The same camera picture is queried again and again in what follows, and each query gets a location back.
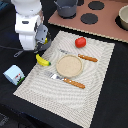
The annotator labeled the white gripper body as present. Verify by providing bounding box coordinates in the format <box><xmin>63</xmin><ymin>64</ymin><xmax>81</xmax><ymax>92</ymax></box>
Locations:
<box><xmin>15</xmin><ymin>14</ymin><xmax>42</xmax><ymax>50</ymax></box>

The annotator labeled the yellow toy banana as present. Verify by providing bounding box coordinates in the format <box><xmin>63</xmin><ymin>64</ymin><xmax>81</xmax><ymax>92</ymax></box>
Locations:
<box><xmin>36</xmin><ymin>54</ymin><xmax>51</xmax><ymax>66</ymax></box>

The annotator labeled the light blue milk carton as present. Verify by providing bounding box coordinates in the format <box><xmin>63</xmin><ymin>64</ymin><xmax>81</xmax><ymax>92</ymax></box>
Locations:
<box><xmin>4</xmin><ymin>65</ymin><xmax>25</xmax><ymax>85</ymax></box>

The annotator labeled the red toy tomato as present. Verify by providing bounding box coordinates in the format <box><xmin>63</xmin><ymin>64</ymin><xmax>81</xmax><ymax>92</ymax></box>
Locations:
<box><xmin>75</xmin><ymin>37</ymin><xmax>86</xmax><ymax>48</ymax></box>

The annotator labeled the grey toy saucepan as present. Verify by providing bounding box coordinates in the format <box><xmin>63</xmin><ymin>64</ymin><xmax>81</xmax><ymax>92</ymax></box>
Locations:
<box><xmin>33</xmin><ymin>33</ymin><xmax>51</xmax><ymax>53</ymax></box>

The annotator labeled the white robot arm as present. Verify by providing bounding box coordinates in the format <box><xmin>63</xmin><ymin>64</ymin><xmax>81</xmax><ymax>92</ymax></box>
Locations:
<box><xmin>11</xmin><ymin>0</ymin><xmax>43</xmax><ymax>50</ymax></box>

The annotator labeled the grey toy pot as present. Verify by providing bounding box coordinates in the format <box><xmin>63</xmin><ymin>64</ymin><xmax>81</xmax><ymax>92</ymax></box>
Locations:
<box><xmin>54</xmin><ymin>0</ymin><xmax>78</xmax><ymax>17</ymax></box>

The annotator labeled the round wooden plate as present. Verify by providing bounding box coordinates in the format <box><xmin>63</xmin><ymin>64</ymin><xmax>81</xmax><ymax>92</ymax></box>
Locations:
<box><xmin>56</xmin><ymin>55</ymin><xmax>83</xmax><ymax>78</ymax></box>

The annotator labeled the pink toy stove top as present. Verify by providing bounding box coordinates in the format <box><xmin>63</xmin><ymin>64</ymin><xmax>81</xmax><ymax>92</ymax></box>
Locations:
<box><xmin>48</xmin><ymin>0</ymin><xmax>128</xmax><ymax>43</ymax></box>

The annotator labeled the beige woven placemat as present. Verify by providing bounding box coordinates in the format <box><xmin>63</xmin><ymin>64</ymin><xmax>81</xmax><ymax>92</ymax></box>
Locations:
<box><xmin>14</xmin><ymin>31</ymin><xmax>115</xmax><ymax>128</ymax></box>

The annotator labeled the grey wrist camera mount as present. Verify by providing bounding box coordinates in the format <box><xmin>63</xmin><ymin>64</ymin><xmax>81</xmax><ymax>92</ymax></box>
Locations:
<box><xmin>33</xmin><ymin>23</ymin><xmax>49</xmax><ymax>54</ymax></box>

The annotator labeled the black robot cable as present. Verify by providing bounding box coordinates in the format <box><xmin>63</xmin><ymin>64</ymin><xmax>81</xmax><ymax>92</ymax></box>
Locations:
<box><xmin>0</xmin><ymin>43</ymin><xmax>24</xmax><ymax>52</ymax></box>

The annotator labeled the toy fork wooden handle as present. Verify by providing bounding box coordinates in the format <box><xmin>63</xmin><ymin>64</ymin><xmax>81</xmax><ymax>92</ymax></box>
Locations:
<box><xmin>44</xmin><ymin>70</ymin><xmax>86</xmax><ymax>90</ymax></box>

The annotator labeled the toy knife wooden handle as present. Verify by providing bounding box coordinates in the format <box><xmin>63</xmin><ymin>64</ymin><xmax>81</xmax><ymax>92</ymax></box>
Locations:
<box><xmin>59</xmin><ymin>48</ymin><xmax>99</xmax><ymax>63</ymax></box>

